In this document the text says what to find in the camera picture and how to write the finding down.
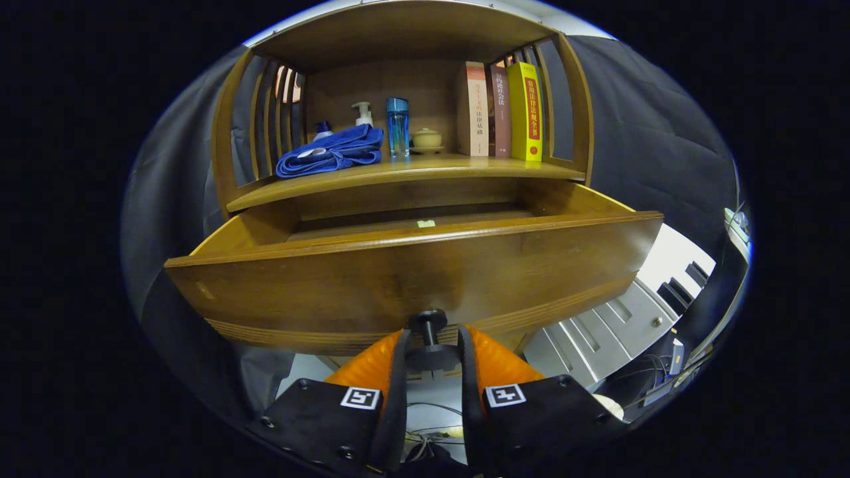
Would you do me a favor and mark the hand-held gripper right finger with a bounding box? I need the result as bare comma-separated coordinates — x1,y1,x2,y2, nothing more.
457,325,628,477

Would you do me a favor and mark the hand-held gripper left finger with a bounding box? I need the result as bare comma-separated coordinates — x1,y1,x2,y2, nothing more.
249,329,412,475

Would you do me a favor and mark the black drawer knob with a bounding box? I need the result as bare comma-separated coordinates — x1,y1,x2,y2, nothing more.
405,309,462,374

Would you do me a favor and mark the wooden drawer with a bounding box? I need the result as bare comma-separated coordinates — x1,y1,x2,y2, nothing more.
164,179,665,356

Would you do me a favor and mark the white side cabinet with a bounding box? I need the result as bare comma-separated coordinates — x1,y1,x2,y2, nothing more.
521,222,718,392

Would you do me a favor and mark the wooden countertop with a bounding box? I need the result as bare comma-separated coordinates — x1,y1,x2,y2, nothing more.
227,154,586,213

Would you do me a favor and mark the wooden cabinet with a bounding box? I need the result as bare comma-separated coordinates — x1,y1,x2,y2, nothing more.
211,0,595,220

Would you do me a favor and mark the folded blue towel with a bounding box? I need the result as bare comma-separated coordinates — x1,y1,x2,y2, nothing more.
276,123,385,179

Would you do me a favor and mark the beige lidded tea cup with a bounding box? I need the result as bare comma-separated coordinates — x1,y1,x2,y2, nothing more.
410,128,444,155

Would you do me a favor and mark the blue glass bottle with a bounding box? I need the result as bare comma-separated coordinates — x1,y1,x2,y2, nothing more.
386,98,410,159

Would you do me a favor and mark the orange-spined book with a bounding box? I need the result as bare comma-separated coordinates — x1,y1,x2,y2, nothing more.
457,62,490,157

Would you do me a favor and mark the brown book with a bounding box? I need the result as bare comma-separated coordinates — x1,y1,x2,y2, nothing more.
488,63,512,158

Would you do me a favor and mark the yellow book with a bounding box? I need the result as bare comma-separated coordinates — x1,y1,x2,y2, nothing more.
507,62,544,162

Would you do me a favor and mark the white device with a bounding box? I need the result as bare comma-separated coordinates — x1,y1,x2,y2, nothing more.
724,207,752,250

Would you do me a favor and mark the black cable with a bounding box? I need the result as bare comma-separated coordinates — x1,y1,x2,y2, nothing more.
405,402,466,462

